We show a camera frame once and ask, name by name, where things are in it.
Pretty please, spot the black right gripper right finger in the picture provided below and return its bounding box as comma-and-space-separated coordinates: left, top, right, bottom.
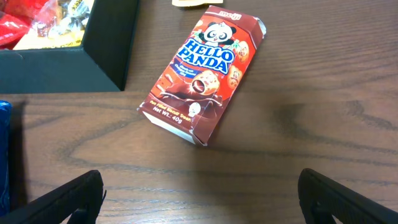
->
298, 168, 397, 224

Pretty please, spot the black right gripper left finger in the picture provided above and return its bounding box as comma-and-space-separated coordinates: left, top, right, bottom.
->
1, 170, 106, 224

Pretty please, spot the blue Oreo cookie pack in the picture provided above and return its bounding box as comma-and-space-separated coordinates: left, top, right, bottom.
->
0, 100, 12, 216

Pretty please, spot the Hello Panda biscuit box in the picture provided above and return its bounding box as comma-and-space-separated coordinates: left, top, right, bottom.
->
137, 6, 266, 146

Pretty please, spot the yellow snack bag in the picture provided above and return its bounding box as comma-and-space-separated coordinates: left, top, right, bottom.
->
14, 0, 95, 50

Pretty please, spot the red snack bag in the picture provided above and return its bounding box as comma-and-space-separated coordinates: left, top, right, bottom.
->
1, 0, 47, 50

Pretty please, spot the dark green open box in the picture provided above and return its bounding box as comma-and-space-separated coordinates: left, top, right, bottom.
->
1, 0, 139, 94

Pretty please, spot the yellow orange snack packet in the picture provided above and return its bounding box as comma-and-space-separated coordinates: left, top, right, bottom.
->
172, 0, 223, 7

